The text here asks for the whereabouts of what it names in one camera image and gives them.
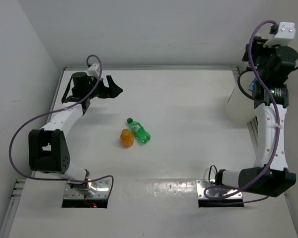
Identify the white bin black rim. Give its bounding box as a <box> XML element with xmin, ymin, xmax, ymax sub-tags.
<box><xmin>224</xmin><ymin>69</ymin><xmax>256</xmax><ymax>126</ymax></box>

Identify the orange juice bottle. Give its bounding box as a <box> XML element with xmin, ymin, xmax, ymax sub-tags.
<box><xmin>120</xmin><ymin>129</ymin><xmax>134</xmax><ymax>148</ymax></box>

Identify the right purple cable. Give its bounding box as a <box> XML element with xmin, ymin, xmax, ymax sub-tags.
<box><xmin>203</xmin><ymin>20</ymin><xmax>281</xmax><ymax>205</ymax></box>

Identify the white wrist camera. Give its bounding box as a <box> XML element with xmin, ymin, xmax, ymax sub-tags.
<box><xmin>264</xmin><ymin>22</ymin><xmax>296</xmax><ymax>48</ymax></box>
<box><xmin>87</xmin><ymin>63</ymin><xmax>100</xmax><ymax>78</ymax></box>

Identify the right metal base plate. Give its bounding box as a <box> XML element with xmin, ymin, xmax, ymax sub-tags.
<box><xmin>195</xmin><ymin>178</ymin><xmax>243</xmax><ymax>199</ymax></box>

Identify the metal base plate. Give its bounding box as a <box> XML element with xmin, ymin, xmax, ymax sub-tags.
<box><xmin>64</xmin><ymin>179</ymin><xmax>111</xmax><ymax>200</ymax></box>
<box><xmin>195</xmin><ymin>178</ymin><xmax>243</xmax><ymax>199</ymax></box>

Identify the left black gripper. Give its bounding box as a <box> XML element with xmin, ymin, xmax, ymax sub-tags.
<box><xmin>84</xmin><ymin>75</ymin><xmax>122</xmax><ymax>99</ymax></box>

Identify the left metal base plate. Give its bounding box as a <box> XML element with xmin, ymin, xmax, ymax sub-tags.
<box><xmin>64</xmin><ymin>179</ymin><xmax>111</xmax><ymax>200</ymax></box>

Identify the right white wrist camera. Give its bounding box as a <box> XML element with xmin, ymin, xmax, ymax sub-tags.
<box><xmin>264</xmin><ymin>22</ymin><xmax>296</xmax><ymax>48</ymax></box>

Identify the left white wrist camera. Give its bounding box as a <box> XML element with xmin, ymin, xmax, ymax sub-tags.
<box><xmin>87</xmin><ymin>63</ymin><xmax>100</xmax><ymax>78</ymax></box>

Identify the green plastic bottle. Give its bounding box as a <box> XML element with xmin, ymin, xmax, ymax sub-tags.
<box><xmin>127</xmin><ymin>118</ymin><xmax>151</xmax><ymax>144</ymax></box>

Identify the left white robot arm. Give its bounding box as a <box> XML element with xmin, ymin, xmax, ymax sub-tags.
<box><xmin>28</xmin><ymin>72</ymin><xmax>123</xmax><ymax>196</ymax></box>

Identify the blue-label plastic bottle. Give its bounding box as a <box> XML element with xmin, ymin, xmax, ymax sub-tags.
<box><xmin>248</xmin><ymin>78</ymin><xmax>257</xmax><ymax>92</ymax></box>

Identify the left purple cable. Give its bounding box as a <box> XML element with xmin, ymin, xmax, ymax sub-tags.
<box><xmin>8</xmin><ymin>55</ymin><xmax>114</xmax><ymax>199</ymax></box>

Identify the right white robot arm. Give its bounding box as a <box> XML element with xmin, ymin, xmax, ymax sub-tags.
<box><xmin>215</xmin><ymin>37</ymin><xmax>298</xmax><ymax>197</ymax></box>

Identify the purple cable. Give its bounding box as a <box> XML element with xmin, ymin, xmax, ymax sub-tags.
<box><xmin>203</xmin><ymin>20</ymin><xmax>281</xmax><ymax>205</ymax></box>
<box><xmin>8</xmin><ymin>55</ymin><xmax>114</xmax><ymax>199</ymax></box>

